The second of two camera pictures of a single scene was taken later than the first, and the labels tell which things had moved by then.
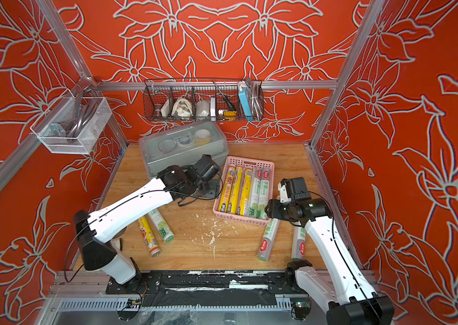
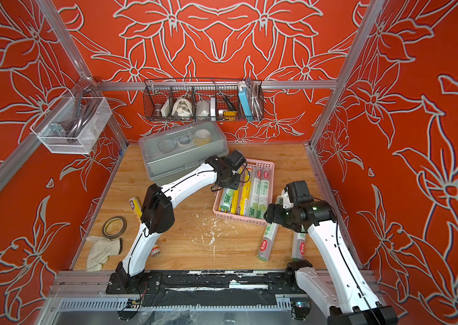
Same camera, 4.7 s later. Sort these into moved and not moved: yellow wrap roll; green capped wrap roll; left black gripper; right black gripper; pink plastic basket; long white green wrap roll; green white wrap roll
Moved: left black gripper; pink plastic basket; green capped wrap roll
Not moved: long white green wrap roll; yellow wrap roll; green white wrap roll; right black gripper
